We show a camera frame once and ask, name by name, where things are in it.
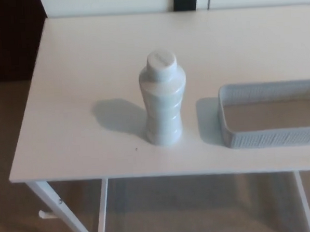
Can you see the grey perforated plastic basket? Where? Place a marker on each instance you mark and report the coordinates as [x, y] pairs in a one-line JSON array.
[[273, 138]]

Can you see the pale grey plastic bottle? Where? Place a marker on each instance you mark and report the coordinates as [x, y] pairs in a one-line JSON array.
[[163, 107]]

